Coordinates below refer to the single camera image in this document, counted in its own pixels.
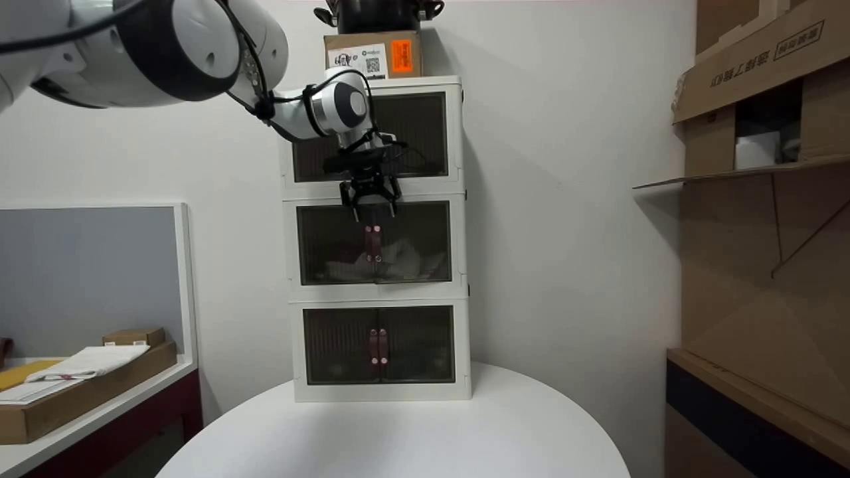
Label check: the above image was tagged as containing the black pot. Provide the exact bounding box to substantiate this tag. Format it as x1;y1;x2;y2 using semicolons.
310;0;446;33

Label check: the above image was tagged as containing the flat cardboard box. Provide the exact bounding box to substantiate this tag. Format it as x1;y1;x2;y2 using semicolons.
0;327;182;446

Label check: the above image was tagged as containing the white cloth bag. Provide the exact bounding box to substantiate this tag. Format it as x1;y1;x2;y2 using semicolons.
321;236;429;284

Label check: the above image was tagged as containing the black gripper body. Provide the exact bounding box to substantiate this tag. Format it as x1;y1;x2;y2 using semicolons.
344;167;405;207

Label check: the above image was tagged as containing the white side desk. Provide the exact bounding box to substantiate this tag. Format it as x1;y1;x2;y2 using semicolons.
0;352;204;478

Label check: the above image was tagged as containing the white paper sheet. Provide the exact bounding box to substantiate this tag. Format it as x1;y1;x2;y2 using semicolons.
0;341;154;409

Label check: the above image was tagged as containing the yellow envelope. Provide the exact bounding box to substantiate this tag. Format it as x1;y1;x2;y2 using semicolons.
0;356;61;393

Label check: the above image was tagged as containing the labelled cardboard box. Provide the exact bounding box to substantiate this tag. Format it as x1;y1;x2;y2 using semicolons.
321;27;426;85

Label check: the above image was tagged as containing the grey partition panel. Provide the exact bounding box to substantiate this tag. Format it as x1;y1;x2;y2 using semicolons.
0;201;196;367

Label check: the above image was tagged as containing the large cardboard box stack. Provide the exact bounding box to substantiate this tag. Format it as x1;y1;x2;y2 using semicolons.
632;0;850;478

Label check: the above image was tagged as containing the white three-tier plastic cabinet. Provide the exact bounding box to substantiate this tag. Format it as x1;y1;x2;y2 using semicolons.
273;74;477;405

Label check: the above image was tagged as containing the small white box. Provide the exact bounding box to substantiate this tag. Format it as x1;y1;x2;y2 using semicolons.
734;130;786;171

